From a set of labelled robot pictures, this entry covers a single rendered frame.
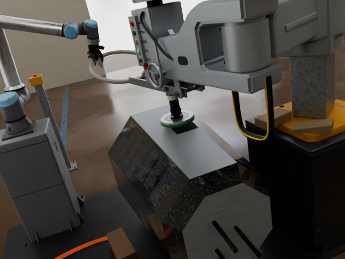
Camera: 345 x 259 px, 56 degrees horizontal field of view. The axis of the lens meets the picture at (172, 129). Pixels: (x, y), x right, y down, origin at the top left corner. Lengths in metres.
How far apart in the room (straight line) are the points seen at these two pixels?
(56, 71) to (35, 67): 0.47
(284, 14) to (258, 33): 0.21
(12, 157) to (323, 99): 2.07
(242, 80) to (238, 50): 0.12
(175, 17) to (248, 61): 0.66
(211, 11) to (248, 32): 0.18
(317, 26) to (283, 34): 0.35
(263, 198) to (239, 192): 0.14
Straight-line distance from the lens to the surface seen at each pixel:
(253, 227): 1.66
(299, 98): 2.02
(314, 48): 1.86
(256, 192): 1.55
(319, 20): 1.82
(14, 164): 2.60
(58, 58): 8.51
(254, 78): 1.32
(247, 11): 1.27
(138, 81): 2.22
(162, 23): 1.82
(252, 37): 1.32
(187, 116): 2.01
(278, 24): 1.45
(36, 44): 8.51
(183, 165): 1.57
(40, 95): 3.60
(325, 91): 1.96
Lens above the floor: 1.59
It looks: 22 degrees down
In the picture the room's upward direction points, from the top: 12 degrees counter-clockwise
